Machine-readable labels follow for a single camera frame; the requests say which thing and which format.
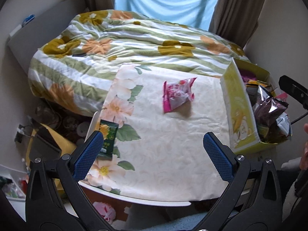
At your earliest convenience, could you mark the dark purple silver bag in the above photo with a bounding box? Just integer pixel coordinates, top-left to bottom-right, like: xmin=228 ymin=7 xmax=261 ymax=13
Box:
xmin=253 ymin=85 xmax=289 ymax=127

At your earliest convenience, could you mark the pink snack bag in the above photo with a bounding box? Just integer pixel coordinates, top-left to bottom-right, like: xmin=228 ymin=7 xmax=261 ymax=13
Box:
xmin=276 ymin=92 xmax=288 ymax=102

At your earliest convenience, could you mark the silver teal snack bag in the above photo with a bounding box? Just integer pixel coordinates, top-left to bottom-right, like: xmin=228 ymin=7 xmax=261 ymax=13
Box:
xmin=276 ymin=112 xmax=292 ymax=138

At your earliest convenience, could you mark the yellow orange triangular bag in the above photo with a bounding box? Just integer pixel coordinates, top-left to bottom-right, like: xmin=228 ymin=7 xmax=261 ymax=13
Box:
xmin=245 ymin=79 xmax=269 ymax=88

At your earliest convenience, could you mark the purple chip bag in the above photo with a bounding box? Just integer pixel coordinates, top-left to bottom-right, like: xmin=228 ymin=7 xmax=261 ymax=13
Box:
xmin=239 ymin=69 xmax=257 ymax=84

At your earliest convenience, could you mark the person right hand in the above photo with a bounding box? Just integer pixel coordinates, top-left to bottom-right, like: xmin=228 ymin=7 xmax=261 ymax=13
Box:
xmin=299 ymin=122 xmax=308 ymax=171

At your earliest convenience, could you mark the green cardboard box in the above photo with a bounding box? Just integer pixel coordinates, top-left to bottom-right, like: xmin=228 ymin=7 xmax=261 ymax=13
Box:
xmin=220 ymin=59 xmax=291 ymax=154

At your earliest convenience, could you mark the white fuzzy sleeve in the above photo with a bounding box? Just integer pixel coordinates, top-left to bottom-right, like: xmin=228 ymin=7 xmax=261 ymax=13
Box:
xmin=280 ymin=157 xmax=301 ymax=172

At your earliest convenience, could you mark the dark green snack packet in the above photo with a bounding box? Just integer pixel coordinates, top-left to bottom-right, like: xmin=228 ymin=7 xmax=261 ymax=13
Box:
xmin=99 ymin=119 xmax=119 ymax=158

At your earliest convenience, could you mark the right brown curtain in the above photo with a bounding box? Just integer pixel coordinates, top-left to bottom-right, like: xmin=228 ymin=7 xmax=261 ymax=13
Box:
xmin=209 ymin=0 xmax=265 ymax=48

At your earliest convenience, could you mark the pink white small bag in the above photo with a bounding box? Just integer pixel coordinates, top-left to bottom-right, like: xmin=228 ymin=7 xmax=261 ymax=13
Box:
xmin=162 ymin=77 xmax=197 ymax=113

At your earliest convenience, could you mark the floral white tablecloth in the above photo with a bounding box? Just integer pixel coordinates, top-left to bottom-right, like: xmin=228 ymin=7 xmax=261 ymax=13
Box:
xmin=85 ymin=64 xmax=229 ymax=202

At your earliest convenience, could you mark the blue window cloth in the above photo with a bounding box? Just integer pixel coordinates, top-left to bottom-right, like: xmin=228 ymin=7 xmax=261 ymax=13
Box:
xmin=115 ymin=0 xmax=218 ymax=30

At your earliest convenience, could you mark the floral striped duvet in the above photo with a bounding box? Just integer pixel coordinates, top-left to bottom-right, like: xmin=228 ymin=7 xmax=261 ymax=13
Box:
xmin=28 ymin=10 xmax=247 ymax=116

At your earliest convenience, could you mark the grey headboard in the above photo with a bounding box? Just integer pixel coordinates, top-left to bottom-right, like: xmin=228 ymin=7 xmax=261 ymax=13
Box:
xmin=7 ymin=0 xmax=86 ymax=74

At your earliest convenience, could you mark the blue white object on headboard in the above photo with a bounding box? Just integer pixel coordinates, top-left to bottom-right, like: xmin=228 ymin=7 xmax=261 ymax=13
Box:
xmin=9 ymin=14 xmax=35 ymax=38

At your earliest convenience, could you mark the black cable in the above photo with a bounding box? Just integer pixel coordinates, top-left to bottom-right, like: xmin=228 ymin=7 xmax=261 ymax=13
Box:
xmin=290 ymin=110 xmax=308 ymax=126

